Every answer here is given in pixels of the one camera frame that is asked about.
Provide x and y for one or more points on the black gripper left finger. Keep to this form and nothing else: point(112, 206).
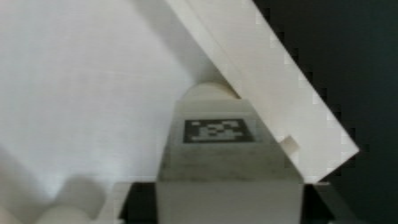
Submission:
point(129, 204)

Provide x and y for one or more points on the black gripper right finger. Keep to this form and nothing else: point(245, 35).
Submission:
point(325, 210)

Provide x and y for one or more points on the white table leg with tag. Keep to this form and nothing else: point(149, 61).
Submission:
point(227, 180)

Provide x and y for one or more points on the white square table top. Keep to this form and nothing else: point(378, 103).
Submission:
point(101, 58)

